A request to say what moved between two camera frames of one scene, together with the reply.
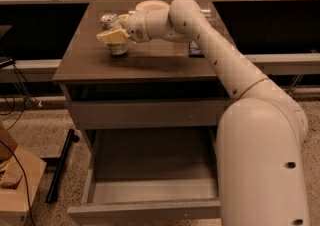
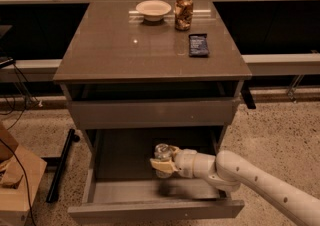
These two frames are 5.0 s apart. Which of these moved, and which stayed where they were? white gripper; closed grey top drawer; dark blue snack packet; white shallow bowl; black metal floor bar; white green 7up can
Moved: white green 7up can; white gripper
Stayed: dark blue snack packet; black metal floor bar; closed grey top drawer; white shallow bowl
